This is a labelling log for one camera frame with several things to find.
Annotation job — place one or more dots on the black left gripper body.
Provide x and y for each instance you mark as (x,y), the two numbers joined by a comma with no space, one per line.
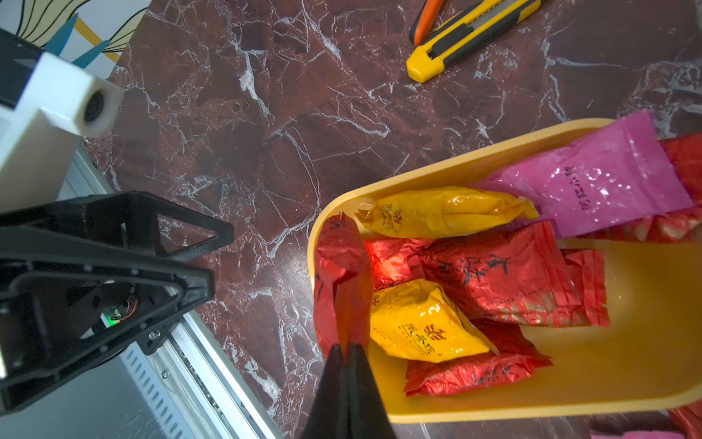
(69,305)

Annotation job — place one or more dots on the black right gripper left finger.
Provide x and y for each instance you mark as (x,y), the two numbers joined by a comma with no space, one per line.
(329,417)

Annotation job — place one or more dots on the red tea bag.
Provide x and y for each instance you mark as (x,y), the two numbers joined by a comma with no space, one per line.
(343,286)
(689,419)
(517,359)
(518,277)

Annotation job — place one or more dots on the long pink tea bag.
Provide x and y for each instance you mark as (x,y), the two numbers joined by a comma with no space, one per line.
(638,435)

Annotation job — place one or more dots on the red tea bag in tray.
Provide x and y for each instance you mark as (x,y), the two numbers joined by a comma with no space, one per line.
(518,277)

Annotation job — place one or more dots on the yellow plastic tray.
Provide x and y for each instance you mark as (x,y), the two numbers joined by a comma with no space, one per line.
(648,359)

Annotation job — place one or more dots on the crumpled red tea bag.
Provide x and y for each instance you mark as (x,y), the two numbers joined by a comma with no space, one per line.
(517,359)

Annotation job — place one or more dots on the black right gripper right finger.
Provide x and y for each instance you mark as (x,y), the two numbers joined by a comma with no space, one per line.
(367,417)

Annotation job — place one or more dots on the small pink tea bag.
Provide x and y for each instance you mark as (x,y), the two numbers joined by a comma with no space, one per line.
(617,174)

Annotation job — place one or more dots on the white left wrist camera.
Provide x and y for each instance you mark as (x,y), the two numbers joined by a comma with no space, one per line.
(61,105)

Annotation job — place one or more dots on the orange yellow tea bag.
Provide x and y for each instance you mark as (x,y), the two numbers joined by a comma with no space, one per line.
(417,321)

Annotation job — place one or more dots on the orange handled pliers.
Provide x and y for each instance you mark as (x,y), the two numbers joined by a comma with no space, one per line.
(424,21)

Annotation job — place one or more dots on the yellow black utility knife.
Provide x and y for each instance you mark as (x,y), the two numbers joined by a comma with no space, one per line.
(465,34)

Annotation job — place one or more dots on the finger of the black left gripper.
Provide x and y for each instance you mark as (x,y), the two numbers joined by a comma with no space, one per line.
(135,220)

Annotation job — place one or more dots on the aluminium front rail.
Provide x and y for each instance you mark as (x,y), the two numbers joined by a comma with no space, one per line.
(193,389)

